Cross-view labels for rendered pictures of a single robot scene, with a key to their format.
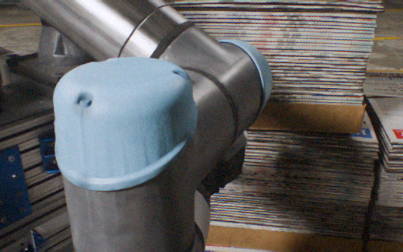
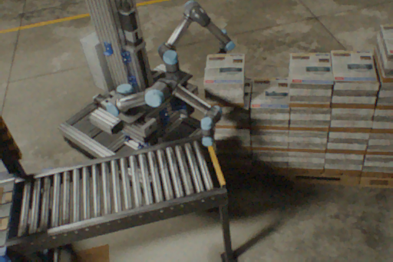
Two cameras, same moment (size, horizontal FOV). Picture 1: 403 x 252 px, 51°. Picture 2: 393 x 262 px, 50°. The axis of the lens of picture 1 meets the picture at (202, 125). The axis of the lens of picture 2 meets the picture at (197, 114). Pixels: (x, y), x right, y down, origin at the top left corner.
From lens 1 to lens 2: 2.57 m
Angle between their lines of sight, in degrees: 17
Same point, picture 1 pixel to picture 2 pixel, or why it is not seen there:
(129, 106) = (207, 124)
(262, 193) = (227, 117)
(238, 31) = (219, 92)
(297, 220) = (236, 122)
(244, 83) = (217, 114)
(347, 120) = (241, 104)
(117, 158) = (207, 127)
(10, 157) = (165, 110)
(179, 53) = (209, 112)
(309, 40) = (232, 93)
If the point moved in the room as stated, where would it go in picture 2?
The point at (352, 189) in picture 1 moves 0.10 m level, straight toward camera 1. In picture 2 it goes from (245, 116) to (240, 124)
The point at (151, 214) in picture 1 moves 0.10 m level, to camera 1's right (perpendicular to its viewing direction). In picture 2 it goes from (209, 131) to (225, 130)
